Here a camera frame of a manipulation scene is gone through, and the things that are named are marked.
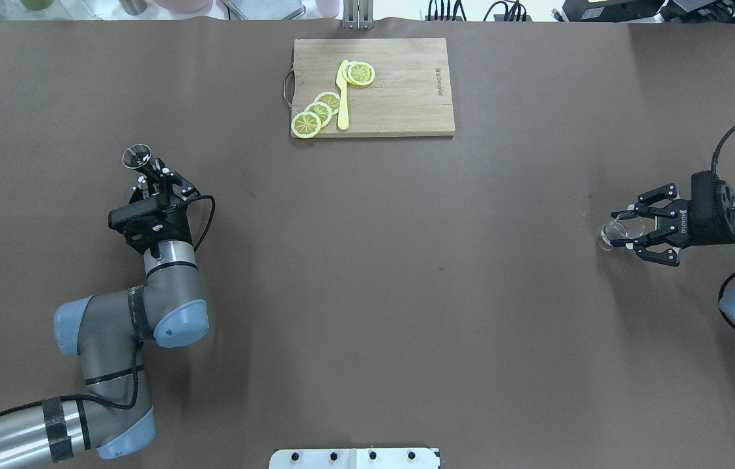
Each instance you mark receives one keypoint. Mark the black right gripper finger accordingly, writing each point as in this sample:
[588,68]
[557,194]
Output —
[653,204]
[641,247]

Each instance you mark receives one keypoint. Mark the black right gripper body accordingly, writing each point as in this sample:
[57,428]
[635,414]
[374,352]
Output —
[701,220]

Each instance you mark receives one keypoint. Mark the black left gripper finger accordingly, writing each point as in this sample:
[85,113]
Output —
[139,191]
[175,188]

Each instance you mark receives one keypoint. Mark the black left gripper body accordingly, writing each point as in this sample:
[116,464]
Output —
[172,186]

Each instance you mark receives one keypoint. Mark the small glass measuring cup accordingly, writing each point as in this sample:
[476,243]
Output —
[617,229]

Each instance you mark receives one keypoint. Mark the steel jigger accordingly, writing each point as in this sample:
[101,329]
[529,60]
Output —
[144,163]

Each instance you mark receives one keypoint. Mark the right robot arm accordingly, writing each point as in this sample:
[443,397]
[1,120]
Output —
[726,292]

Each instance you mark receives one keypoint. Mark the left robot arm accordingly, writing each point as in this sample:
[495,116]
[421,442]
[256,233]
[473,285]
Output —
[114,416]

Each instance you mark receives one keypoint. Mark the pink plastic cup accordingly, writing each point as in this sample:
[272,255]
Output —
[328,8]

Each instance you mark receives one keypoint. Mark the outer lemon slice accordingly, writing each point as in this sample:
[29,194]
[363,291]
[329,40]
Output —
[306,124]

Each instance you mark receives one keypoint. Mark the lemon slice near knife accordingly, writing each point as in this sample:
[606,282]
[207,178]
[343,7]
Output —
[332,99]

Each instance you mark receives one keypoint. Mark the silver kitchen scale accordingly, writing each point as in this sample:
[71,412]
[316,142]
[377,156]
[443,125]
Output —
[265,10]

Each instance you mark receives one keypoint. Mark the single lemon slice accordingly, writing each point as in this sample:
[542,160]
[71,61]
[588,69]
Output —
[360,73]

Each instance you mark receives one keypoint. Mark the wooden cutting board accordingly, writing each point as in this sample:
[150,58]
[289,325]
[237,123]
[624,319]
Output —
[411,95]

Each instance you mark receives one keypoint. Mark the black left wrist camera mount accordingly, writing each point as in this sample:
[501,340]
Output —
[133,219]

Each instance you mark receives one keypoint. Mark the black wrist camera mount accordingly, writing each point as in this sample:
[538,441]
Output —
[133,219]
[710,220]

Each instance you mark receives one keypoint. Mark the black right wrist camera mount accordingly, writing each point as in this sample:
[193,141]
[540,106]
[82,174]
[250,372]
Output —
[710,220]

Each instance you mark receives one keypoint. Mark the aluminium frame post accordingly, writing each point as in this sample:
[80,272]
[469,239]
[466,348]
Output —
[358,15]

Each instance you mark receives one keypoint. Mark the white camera pole base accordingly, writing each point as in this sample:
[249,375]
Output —
[356,458]

